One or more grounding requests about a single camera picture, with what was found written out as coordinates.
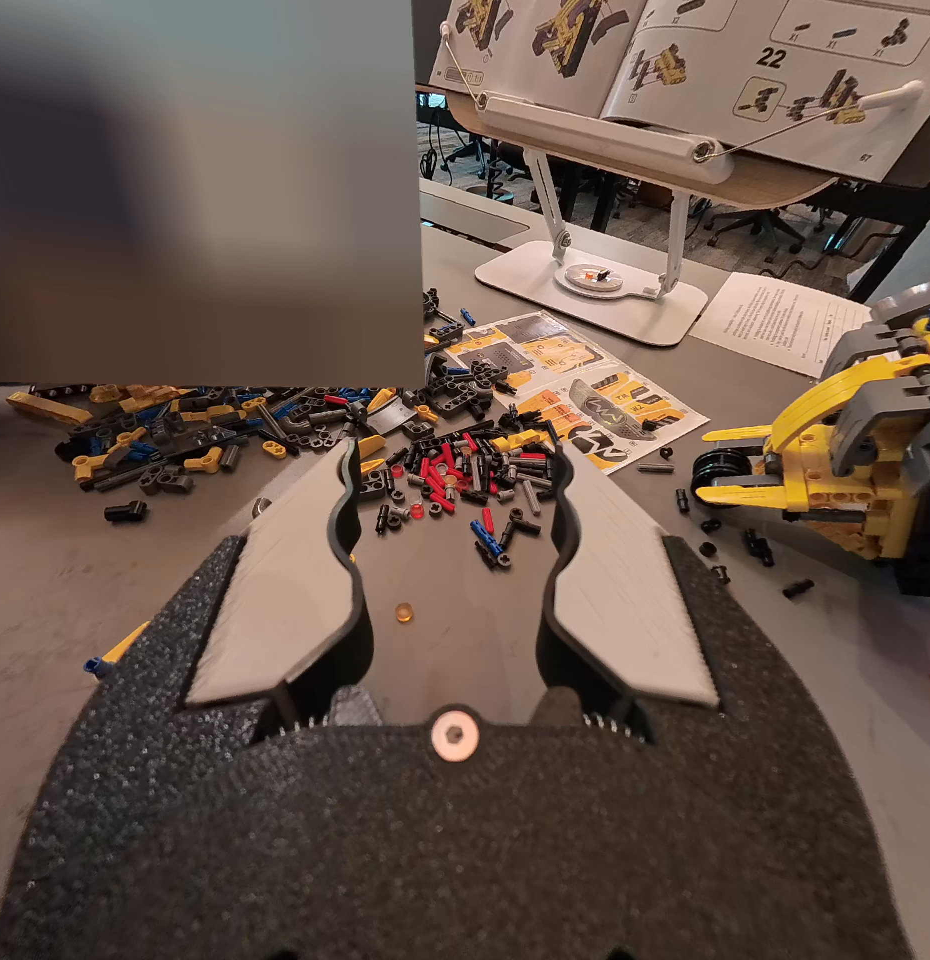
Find white book stand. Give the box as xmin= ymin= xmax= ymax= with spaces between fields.
xmin=441 ymin=21 xmax=928 ymax=348

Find printed white paper sheets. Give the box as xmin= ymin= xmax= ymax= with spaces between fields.
xmin=690 ymin=271 xmax=872 ymax=381

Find yellow toy brick beam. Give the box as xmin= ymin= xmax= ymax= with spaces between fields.
xmin=82 ymin=621 xmax=152 ymax=680

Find yellow grey toy brick robot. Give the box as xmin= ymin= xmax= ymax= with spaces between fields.
xmin=693 ymin=296 xmax=930 ymax=599

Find open instruction booklet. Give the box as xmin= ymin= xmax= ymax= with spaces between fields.
xmin=427 ymin=0 xmax=930 ymax=186

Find yellow grey sticker sheet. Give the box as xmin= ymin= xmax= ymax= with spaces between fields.
xmin=441 ymin=309 xmax=710 ymax=478

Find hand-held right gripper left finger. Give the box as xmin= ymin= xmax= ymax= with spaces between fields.
xmin=183 ymin=437 xmax=376 ymax=725

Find scattered black toy pins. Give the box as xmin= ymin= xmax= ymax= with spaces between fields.
xmin=636 ymin=446 xmax=817 ymax=601

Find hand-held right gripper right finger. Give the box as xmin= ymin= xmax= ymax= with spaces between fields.
xmin=534 ymin=447 xmax=722 ymax=721

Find black office chair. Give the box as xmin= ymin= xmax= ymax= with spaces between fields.
xmin=705 ymin=204 xmax=811 ymax=265
xmin=423 ymin=120 xmax=530 ymax=205

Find pile of toy brick pieces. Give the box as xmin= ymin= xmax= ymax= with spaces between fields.
xmin=6 ymin=287 xmax=572 ymax=575

